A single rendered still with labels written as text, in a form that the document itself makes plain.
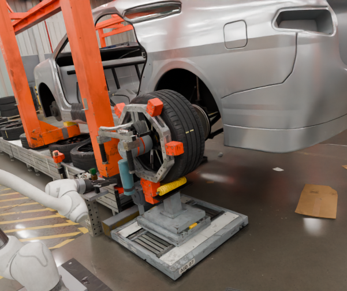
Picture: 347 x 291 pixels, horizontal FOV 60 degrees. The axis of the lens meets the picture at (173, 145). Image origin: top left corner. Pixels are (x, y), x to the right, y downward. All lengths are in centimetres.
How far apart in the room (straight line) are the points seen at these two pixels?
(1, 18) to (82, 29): 198
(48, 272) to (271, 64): 158
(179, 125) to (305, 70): 78
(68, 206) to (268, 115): 123
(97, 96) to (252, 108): 119
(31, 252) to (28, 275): 10
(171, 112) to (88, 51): 86
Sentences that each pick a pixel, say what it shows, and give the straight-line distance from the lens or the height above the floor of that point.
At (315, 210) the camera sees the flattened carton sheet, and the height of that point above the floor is 1.
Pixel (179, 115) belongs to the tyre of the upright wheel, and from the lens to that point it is 194.
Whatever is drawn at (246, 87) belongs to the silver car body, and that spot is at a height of 115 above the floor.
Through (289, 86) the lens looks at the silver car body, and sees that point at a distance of 181.
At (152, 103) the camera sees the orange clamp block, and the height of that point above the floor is 114.
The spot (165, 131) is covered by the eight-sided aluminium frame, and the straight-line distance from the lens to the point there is 187.
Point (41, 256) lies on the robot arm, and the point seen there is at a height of 58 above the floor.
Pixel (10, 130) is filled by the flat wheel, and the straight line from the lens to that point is 673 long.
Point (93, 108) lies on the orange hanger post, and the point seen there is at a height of 110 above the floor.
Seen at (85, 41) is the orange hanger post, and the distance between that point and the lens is 243.
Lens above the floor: 139
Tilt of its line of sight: 16 degrees down
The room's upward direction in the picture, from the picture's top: 8 degrees counter-clockwise
